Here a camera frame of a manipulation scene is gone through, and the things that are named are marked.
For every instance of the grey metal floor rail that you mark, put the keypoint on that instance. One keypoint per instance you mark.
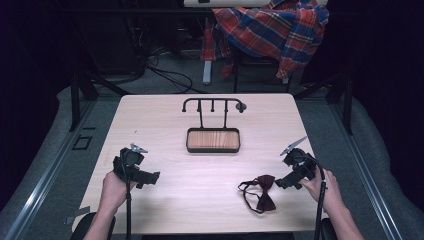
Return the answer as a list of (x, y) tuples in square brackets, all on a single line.
[(46, 170), (366, 170)]

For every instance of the red blue plaid shirt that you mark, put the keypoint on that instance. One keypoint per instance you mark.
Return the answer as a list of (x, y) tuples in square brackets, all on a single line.
[(273, 33)]

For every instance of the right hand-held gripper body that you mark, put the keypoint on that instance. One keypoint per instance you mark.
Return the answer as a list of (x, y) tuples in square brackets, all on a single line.
[(300, 163)]

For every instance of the white table leg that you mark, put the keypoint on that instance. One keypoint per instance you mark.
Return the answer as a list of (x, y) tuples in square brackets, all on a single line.
[(207, 71)]

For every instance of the black chair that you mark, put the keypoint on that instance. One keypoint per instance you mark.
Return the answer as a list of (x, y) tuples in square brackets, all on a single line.
[(256, 70)]

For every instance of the person's right hand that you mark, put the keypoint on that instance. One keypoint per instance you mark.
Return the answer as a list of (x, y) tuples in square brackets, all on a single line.
[(325, 191)]

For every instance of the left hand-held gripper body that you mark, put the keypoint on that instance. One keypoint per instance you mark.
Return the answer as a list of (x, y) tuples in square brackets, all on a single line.
[(128, 163)]

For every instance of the dark red bow tie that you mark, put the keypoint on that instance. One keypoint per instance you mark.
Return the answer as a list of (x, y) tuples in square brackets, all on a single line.
[(265, 190)]

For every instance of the person's left hand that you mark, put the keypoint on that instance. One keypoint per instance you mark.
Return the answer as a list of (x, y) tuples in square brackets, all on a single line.
[(115, 190)]

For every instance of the black metal stand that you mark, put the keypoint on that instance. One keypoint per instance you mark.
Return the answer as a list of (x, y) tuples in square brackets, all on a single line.
[(343, 96), (78, 96)]

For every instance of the black rack with wooden tray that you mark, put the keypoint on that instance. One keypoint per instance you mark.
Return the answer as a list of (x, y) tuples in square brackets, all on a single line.
[(213, 140)]

